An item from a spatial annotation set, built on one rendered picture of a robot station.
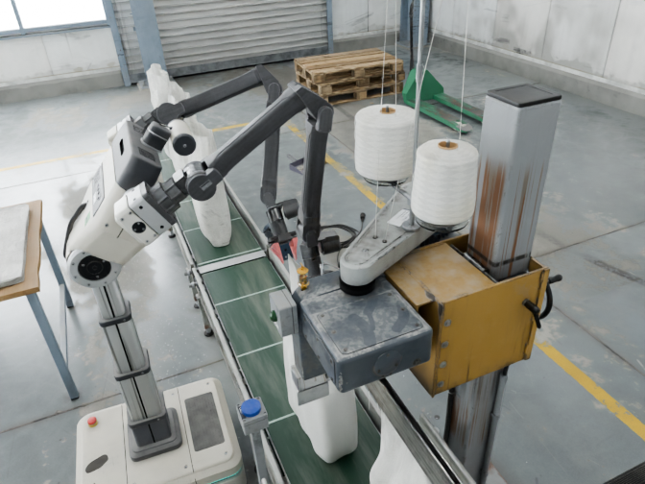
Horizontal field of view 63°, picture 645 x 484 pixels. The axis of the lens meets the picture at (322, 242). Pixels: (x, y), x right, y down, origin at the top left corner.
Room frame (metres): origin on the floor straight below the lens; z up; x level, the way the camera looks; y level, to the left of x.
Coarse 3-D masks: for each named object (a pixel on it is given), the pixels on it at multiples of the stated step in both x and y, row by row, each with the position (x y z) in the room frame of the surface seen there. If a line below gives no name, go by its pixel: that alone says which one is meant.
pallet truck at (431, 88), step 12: (408, 84) 6.47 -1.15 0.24; (432, 84) 6.51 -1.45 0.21; (408, 96) 6.36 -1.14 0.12; (420, 96) 6.42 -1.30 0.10; (432, 96) 6.47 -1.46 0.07; (444, 96) 6.40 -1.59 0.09; (420, 108) 6.04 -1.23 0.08; (432, 108) 6.00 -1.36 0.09; (456, 108) 6.03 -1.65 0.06; (468, 108) 5.93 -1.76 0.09; (444, 120) 5.59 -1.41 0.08; (456, 120) 5.55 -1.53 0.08; (480, 120) 5.62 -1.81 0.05
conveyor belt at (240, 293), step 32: (224, 288) 2.34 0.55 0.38; (256, 288) 2.32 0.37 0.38; (224, 320) 2.07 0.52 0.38; (256, 320) 2.06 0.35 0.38; (256, 352) 1.82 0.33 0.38; (256, 384) 1.63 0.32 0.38; (288, 416) 1.45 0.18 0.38; (288, 448) 1.30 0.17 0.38; (320, 480) 1.16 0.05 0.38; (352, 480) 1.15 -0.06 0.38
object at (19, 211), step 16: (0, 208) 2.65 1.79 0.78; (16, 208) 2.64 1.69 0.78; (0, 224) 2.47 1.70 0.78; (16, 224) 2.46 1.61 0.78; (0, 240) 2.30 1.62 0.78; (16, 240) 2.29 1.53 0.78; (0, 256) 2.15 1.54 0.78; (16, 256) 2.14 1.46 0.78; (0, 272) 2.01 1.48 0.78; (16, 272) 2.01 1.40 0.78
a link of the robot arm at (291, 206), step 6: (264, 198) 1.71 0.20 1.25; (270, 198) 1.71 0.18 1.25; (294, 198) 1.73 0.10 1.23; (270, 204) 1.70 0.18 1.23; (276, 204) 1.71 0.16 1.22; (282, 204) 1.72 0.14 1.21; (288, 204) 1.72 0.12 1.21; (294, 204) 1.72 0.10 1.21; (288, 210) 1.70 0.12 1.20; (294, 210) 1.70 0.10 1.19; (288, 216) 1.69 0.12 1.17; (294, 216) 1.70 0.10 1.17
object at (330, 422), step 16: (288, 256) 1.62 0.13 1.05; (288, 336) 1.46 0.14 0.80; (288, 352) 1.45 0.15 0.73; (288, 368) 1.47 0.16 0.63; (288, 384) 1.47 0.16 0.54; (320, 400) 1.21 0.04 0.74; (336, 400) 1.21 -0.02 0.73; (352, 400) 1.23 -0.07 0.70; (304, 416) 1.29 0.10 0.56; (320, 416) 1.21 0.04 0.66; (336, 416) 1.21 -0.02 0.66; (352, 416) 1.23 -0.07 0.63; (320, 432) 1.21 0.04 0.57; (336, 432) 1.21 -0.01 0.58; (352, 432) 1.23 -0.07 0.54; (320, 448) 1.22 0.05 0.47; (336, 448) 1.20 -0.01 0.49; (352, 448) 1.23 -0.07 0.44
